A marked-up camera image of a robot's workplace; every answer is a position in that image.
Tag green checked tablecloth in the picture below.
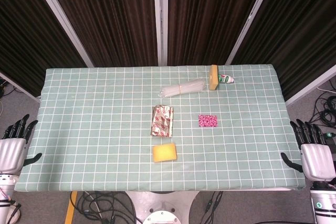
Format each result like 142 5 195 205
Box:
14 63 307 192

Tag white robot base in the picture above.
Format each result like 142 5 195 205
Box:
125 190 201 224

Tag pink patterned small packet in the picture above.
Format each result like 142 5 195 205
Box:
198 114 219 128

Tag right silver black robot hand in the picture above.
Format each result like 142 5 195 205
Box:
280 119 336 182

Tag yellow floor tape strip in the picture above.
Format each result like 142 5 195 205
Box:
64 191 79 224

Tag grey partition post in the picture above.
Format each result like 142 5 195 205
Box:
225 0 278 66
28 0 95 68
153 0 169 66

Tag thin dark floor cables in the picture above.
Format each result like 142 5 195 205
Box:
0 78 17 99

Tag dark fabric partition panel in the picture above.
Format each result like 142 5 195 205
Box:
235 0 336 106
43 0 159 68
167 0 271 66
0 0 88 104

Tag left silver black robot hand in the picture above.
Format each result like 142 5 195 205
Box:
0 114 43 176

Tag black coiled cable pile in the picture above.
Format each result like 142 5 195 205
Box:
293 91 336 131

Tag silver red foil snack packet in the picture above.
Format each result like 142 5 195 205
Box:
150 105 175 138

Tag flat yellow sponge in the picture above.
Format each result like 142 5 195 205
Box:
152 143 179 163

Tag white floor cable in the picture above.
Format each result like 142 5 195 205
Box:
316 86 336 94

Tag small white green-label bottle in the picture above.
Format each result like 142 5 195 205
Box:
217 73 235 84

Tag wooden block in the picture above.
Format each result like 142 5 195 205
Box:
208 64 219 91

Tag bundle of clear straws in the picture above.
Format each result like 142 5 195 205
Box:
158 78 206 99

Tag black pedal box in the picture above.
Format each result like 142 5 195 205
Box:
321 131 336 146

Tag black cable tangle under table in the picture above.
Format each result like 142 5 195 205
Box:
75 191 138 224

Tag black cable with inline connector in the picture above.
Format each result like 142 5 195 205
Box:
202 191 224 224

